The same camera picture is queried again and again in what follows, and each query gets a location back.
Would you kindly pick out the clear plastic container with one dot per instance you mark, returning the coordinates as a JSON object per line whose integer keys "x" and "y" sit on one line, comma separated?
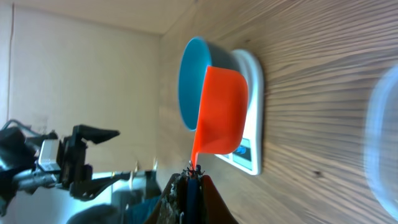
{"x": 380, "y": 142}

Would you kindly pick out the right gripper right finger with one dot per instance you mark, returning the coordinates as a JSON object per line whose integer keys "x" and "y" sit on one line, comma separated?
{"x": 216, "y": 211}

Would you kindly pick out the red scoop with blue handle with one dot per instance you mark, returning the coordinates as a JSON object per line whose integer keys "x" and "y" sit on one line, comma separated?
{"x": 220, "y": 125}

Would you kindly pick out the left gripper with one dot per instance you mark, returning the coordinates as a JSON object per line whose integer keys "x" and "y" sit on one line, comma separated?
{"x": 76, "y": 176}

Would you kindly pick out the blue bowl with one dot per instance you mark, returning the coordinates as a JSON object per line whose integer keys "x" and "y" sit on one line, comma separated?
{"x": 197, "y": 56}

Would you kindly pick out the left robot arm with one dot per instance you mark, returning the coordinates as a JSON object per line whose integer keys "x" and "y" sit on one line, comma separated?
{"x": 30, "y": 160}

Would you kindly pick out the white kitchen scale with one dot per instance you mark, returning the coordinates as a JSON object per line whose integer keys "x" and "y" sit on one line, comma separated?
{"x": 248, "y": 155}

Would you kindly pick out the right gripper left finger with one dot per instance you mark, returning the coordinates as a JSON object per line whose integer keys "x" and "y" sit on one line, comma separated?
{"x": 171, "y": 207}

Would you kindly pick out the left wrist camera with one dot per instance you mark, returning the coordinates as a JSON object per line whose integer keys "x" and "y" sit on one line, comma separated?
{"x": 48, "y": 158}

